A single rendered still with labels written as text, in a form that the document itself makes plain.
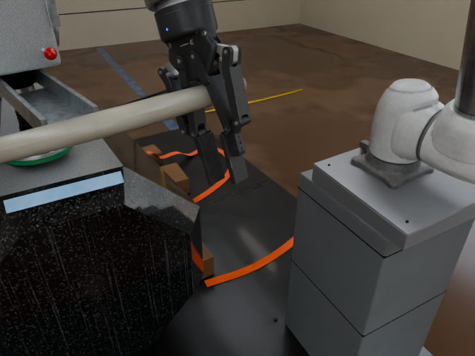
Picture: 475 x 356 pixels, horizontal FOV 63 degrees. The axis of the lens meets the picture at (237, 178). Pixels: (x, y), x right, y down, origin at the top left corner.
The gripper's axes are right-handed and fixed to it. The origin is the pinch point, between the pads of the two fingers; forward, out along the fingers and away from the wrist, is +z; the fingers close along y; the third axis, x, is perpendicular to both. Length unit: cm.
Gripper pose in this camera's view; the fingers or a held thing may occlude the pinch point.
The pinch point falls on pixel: (223, 158)
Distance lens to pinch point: 54.5
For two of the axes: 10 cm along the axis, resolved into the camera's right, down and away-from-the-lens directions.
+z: 2.4, 9.4, 2.5
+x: -5.9, 3.4, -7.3
